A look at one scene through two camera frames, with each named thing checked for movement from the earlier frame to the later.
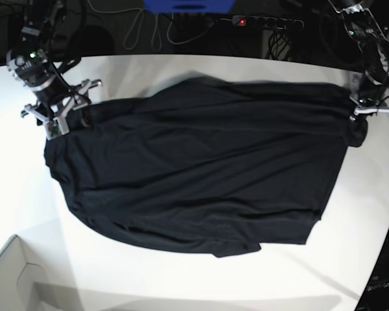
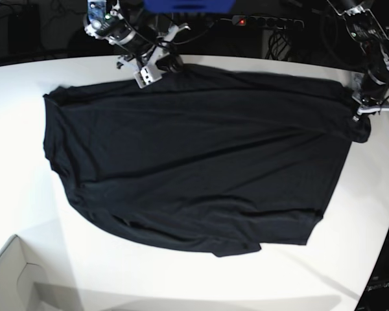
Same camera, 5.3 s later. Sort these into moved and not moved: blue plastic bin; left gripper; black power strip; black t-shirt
Moved: left gripper
Not moved: blue plastic bin; black t-shirt; black power strip
